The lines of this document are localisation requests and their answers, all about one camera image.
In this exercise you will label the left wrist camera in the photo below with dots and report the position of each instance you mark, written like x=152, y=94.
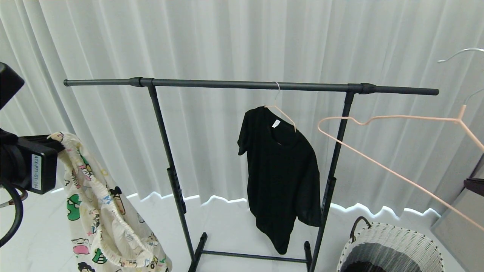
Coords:
x=7, y=85

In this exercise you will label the white laundry basket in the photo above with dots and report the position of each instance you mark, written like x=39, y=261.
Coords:
x=397, y=238

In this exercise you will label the black clothes rack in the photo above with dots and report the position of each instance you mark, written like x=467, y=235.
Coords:
x=227, y=84

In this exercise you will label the pink clothes hanger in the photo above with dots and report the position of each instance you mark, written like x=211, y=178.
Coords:
x=397, y=118
x=283, y=115

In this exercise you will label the black T-shirt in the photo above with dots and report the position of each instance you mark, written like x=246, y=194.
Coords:
x=280, y=177

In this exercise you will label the cream printed garment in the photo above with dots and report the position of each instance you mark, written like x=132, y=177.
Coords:
x=106, y=226

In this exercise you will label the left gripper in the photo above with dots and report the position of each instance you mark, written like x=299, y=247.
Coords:
x=49, y=166

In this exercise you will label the white curtain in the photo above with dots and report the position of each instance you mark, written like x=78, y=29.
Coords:
x=113, y=45

